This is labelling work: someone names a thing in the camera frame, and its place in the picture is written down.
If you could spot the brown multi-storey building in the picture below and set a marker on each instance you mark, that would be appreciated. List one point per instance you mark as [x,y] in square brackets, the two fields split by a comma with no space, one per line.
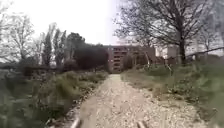
[120,58]

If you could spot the pale gravel dirt path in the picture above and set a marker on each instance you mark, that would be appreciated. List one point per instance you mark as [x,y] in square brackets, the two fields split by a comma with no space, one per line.
[116,103]

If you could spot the pale building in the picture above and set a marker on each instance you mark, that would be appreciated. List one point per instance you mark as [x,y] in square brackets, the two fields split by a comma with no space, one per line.
[168,51]

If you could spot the row of bare trees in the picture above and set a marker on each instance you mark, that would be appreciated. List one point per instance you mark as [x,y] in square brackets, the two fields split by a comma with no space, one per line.
[50,46]

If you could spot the robot's own part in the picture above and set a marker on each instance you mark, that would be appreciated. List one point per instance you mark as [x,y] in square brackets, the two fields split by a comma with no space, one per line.
[141,124]
[76,123]

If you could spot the grassy weedy verge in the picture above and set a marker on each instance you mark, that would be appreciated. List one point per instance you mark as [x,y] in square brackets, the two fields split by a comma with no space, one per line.
[186,83]
[36,93]

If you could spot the large bare tree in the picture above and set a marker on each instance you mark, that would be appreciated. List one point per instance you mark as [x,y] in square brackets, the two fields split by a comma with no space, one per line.
[181,30]

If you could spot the wooden rail fence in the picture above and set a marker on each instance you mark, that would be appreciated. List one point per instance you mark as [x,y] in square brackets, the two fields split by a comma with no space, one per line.
[205,51]

